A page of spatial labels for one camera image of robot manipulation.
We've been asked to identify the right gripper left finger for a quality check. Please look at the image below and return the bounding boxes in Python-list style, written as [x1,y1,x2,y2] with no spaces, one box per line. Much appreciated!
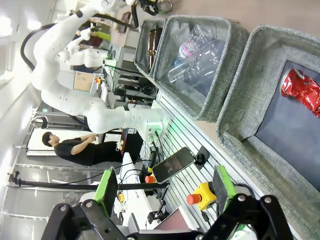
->
[41,167,141,240]

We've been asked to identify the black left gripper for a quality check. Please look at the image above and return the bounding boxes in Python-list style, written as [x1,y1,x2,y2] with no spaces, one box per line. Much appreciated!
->
[138,0,161,16]

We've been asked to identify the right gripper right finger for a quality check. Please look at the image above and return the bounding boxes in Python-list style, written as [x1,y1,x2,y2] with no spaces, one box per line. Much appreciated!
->
[199,164,296,240]

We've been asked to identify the brown glass beer bottle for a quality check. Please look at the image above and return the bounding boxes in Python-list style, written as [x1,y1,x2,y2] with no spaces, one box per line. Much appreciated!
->
[148,27,163,73]

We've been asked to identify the crushed purple-label plastic bottle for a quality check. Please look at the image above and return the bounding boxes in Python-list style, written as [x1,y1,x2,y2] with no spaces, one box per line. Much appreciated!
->
[173,23,217,67]

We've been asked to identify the red crushed can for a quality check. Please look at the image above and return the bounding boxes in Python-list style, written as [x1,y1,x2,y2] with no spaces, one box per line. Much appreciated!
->
[280,68,320,115]

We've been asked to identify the grey fabric basket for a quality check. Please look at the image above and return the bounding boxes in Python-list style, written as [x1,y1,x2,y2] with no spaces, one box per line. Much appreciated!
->
[151,14,251,124]
[215,24,320,240]
[133,17,168,79]

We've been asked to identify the yellow emergency stop button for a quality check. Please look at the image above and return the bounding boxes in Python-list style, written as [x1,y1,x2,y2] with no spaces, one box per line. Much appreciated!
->
[186,181,218,211]

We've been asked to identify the black tripod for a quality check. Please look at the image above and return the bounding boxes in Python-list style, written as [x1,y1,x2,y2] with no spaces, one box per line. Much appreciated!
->
[6,170,171,192]

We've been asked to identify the black phone holder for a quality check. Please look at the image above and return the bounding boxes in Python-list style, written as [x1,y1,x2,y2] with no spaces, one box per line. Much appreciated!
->
[193,146,210,171]

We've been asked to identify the small red emergency stop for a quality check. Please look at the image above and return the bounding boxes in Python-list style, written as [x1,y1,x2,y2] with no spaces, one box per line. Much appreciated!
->
[144,172,158,185]

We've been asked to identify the person in black clothes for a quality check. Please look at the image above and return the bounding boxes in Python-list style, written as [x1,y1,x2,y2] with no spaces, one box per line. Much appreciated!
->
[41,131,125,167]

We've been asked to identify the black smartphone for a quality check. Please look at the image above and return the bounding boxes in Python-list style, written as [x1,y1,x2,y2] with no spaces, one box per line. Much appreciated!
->
[151,146,195,184]

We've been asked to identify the black box with red edge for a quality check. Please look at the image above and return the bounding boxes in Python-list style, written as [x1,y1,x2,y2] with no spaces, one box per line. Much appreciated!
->
[119,127,144,162]

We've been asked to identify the grey slatted aluminium base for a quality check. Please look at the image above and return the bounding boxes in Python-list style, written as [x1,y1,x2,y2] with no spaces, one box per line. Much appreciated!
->
[138,89,266,233]

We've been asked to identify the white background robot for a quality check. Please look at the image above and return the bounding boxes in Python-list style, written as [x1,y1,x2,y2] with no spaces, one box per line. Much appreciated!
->
[58,21,107,68]

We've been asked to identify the clear plastic bottle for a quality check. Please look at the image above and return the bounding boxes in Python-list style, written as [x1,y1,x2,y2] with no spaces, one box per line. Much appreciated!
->
[167,38,226,87]

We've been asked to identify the black equipment rack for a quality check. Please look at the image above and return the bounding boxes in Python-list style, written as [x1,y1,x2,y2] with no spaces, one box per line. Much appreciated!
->
[102,44,158,108]

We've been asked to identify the white framed board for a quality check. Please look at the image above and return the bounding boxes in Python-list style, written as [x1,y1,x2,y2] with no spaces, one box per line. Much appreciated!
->
[73,71,95,93]

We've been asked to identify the black camera stand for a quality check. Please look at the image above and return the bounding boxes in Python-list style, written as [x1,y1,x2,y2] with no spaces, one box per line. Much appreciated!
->
[29,116,87,131]

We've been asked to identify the black corrugated cable hose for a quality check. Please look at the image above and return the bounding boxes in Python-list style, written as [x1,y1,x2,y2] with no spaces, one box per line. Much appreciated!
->
[20,4,140,73]

